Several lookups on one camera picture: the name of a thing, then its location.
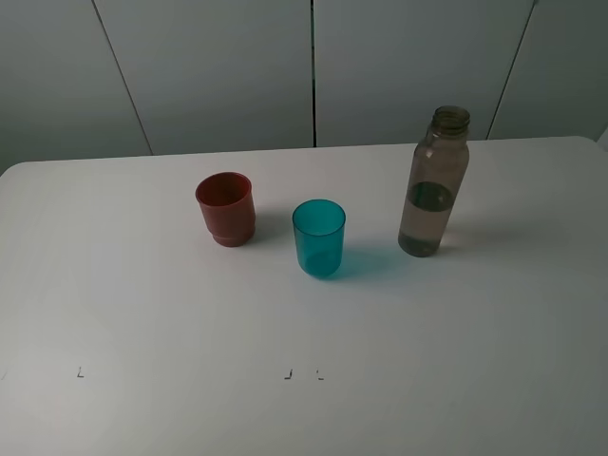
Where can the red plastic cup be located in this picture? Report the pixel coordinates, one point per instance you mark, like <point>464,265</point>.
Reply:
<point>226,203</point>

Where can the teal translucent plastic cup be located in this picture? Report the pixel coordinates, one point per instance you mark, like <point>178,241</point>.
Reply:
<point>319,226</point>

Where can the smoky translucent water bottle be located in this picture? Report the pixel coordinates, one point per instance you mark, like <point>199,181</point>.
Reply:
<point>439,164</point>

